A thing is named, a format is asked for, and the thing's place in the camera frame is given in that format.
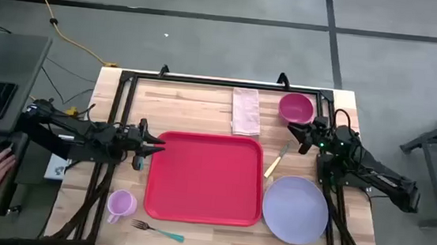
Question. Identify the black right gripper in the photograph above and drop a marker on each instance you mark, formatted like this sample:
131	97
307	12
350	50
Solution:
317	133

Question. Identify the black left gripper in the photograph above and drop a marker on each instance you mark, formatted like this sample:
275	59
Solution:
131	140

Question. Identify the pink plastic bowl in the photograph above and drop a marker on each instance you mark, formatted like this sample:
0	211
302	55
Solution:
296	107

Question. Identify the pale cloth napkin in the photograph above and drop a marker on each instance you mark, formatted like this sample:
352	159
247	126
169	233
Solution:
246	113

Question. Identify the lilac plastic mug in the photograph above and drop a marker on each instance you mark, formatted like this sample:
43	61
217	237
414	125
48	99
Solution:
121	203

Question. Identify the lavender round plate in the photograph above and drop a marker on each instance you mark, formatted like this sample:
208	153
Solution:
294	210

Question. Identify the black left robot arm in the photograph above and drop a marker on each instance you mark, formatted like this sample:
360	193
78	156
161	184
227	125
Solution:
63	125

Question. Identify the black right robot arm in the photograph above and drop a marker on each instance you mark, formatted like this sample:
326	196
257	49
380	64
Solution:
376	174

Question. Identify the red plastic tray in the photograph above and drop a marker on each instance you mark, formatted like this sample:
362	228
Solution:
206	177

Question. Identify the black table clamp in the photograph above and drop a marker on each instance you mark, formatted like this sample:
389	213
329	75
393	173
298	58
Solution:
163	70
283	80

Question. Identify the white printed box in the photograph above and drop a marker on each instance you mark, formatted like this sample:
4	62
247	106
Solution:
56	168

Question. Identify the black computer mouse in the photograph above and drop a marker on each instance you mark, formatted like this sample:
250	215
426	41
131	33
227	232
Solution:
4	146

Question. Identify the grey side desk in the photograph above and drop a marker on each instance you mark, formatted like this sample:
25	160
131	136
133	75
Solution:
13	61

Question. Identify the black metal table frame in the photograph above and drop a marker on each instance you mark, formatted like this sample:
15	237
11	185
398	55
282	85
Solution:
226	83

